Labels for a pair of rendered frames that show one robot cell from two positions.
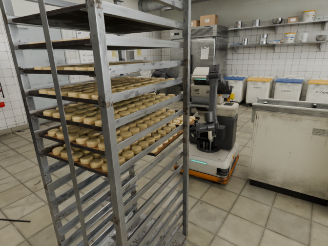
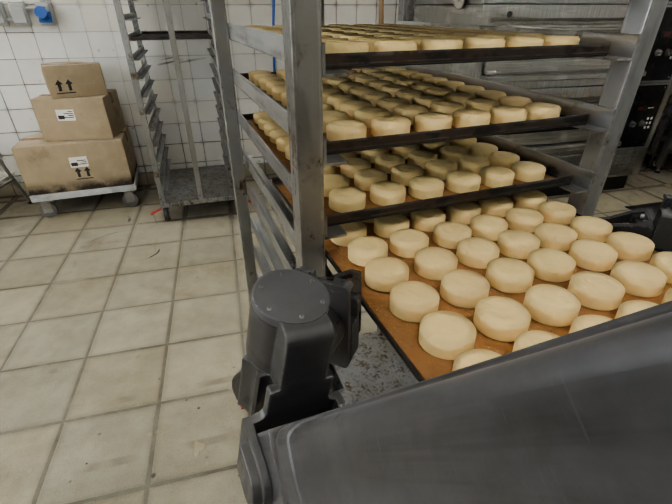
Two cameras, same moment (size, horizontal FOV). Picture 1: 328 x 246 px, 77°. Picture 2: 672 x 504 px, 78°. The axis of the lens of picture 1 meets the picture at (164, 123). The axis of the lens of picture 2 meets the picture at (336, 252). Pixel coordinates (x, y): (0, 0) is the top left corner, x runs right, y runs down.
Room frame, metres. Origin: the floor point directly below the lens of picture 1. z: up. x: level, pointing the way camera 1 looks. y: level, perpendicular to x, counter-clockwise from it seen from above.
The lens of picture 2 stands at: (1.45, -0.45, 1.18)
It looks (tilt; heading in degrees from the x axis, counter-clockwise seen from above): 31 degrees down; 129
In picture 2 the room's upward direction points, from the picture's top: straight up
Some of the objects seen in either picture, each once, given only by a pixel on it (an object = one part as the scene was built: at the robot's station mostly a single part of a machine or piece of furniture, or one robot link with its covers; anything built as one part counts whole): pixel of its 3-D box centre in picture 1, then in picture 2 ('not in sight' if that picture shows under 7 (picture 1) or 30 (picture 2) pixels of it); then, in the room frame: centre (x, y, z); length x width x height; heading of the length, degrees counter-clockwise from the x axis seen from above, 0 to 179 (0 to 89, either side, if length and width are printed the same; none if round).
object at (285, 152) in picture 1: (291, 148); not in sight; (1.86, -1.26, 0.45); 0.70 x 0.34 x 0.90; 57
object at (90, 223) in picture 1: (107, 208); not in sight; (1.10, 0.39, 0.42); 0.64 x 0.03 x 0.03; 150
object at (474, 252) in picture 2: not in sight; (477, 252); (1.32, 0.00, 0.92); 0.05 x 0.05 x 0.02
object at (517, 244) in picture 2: not in sight; (518, 244); (1.35, 0.05, 0.92); 0.05 x 0.05 x 0.02
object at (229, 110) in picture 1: (212, 121); not in sight; (2.36, -0.58, 0.59); 0.55 x 0.34 x 0.83; 60
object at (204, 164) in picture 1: (208, 156); not in sight; (2.28, -0.53, 0.16); 0.67 x 0.64 x 0.25; 150
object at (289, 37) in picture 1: (289, 37); not in sight; (5.22, -3.02, 1.67); 0.25 x 0.24 x 0.21; 53
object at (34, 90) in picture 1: (89, 83); not in sight; (1.10, 0.39, 1.23); 0.64 x 0.03 x 0.03; 150
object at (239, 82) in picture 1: (234, 90); not in sight; (5.73, -1.99, 0.38); 0.64 x 0.54 x 0.77; 146
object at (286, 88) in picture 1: (287, 93); not in sight; (4.95, -3.03, 0.38); 0.64 x 0.54 x 0.77; 142
